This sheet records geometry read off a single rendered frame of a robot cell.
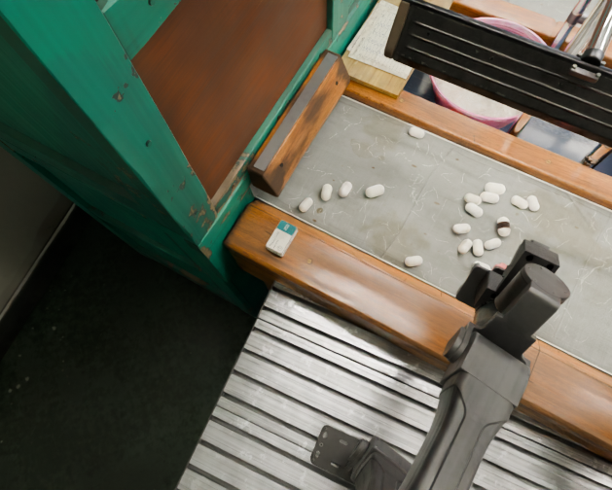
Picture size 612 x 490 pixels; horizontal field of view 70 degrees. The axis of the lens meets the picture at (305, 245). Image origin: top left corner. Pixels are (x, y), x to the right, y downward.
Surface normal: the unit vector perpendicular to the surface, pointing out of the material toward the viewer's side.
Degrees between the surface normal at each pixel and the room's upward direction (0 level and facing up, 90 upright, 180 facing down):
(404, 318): 0
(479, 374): 18
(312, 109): 66
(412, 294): 0
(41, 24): 90
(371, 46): 0
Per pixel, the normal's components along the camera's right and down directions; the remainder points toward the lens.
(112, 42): 0.88, 0.44
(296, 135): 0.79, 0.29
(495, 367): 0.15, -0.55
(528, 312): -0.48, 0.37
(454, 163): -0.04, -0.33
